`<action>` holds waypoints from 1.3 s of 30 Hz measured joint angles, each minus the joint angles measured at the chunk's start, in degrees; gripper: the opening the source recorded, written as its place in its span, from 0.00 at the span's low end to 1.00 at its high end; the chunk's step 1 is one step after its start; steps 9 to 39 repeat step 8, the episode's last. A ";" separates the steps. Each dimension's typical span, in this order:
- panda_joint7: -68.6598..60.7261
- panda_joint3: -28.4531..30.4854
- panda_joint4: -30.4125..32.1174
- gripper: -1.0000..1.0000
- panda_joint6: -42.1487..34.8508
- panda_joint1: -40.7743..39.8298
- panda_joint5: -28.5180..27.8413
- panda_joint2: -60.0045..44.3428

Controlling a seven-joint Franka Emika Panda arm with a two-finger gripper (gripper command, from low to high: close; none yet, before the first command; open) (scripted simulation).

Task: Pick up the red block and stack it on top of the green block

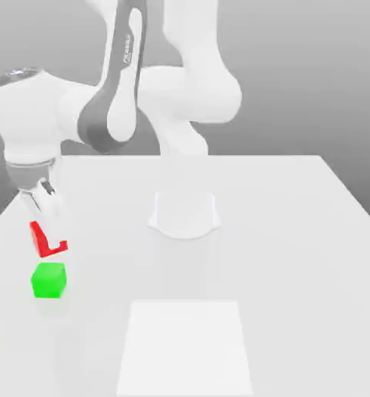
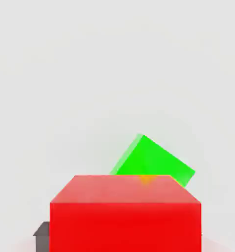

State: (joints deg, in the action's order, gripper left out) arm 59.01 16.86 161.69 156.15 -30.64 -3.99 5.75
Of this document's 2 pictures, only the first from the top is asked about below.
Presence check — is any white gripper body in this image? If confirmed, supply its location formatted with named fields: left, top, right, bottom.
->
left=20, top=189, right=64, bottom=225

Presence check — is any small red cube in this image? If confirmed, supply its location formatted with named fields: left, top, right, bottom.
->
left=29, top=220, right=69, bottom=259

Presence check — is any small green cube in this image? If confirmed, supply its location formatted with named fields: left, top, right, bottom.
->
left=30, top=262, right=67, bottom=299

